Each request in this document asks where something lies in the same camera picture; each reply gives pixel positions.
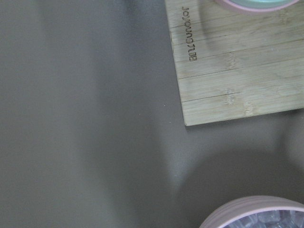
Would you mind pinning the pink bowl with ice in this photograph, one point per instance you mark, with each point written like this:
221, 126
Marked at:
245, 206

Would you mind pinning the stacked green bowls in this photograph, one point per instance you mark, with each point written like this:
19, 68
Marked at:
255, 7

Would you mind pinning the wooden cutting board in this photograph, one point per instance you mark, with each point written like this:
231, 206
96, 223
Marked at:
230, 65

